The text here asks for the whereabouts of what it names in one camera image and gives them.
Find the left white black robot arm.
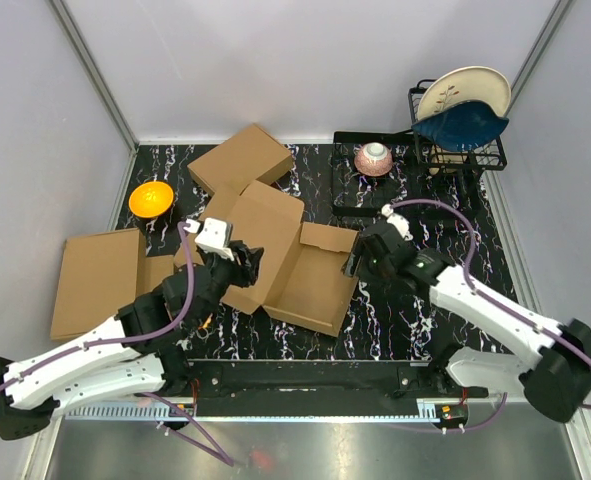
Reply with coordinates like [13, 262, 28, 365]
[0, 241, 264, 440]

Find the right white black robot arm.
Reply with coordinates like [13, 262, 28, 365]
[342, 221, 591, 423]

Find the small cardboard box left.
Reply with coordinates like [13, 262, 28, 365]
[136, 255, 175, 296]

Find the large cardboard box left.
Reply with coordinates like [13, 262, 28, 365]
[50, 228, 145, 341]

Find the closed cardboard box back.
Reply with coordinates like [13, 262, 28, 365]
[188, 124, 294, 195]

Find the pink patterned bowl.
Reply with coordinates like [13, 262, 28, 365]
[354, 142, 393, 177]

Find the orange bowl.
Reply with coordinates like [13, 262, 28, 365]
[128, 181, 174, 219]

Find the beige cup in rack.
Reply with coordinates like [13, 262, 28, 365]
[428, 154, 464, 176]

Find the blue leaf plate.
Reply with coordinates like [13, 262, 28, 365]
[411, 100, 509, 152]

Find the cream floral plate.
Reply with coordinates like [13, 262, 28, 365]
[416, 66, 512, 120]

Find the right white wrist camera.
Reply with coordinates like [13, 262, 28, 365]
[380, 204, 413, 241]

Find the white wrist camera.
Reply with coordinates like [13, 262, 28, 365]
[380, 204, 413, 241]
[182, 217, 235, 261]

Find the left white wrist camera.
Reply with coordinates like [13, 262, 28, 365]
[182, 217, 235, 261]

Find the black wire dish rack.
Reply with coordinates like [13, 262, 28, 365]
[332, 78, 509, 221]

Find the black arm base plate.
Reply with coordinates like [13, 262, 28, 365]
[157, 360, 489, 399]

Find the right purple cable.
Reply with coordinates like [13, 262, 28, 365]
[387, 199, 591, 434]

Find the purple cable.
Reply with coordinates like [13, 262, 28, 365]
[0, 221, 237, 467]
[387, 199, 591, 434]

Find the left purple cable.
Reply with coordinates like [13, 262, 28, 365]
[0, 221, 237, 467]

